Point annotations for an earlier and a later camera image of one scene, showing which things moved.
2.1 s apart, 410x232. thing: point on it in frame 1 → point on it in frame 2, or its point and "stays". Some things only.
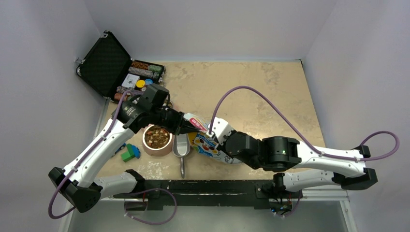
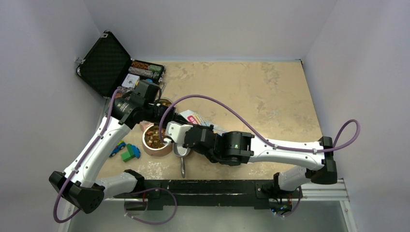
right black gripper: x=222 y=147 → x=210 y=127
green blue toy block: x=133 y=151 stays
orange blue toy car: x=122 y=147 stays
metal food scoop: x=181 y=146 stays
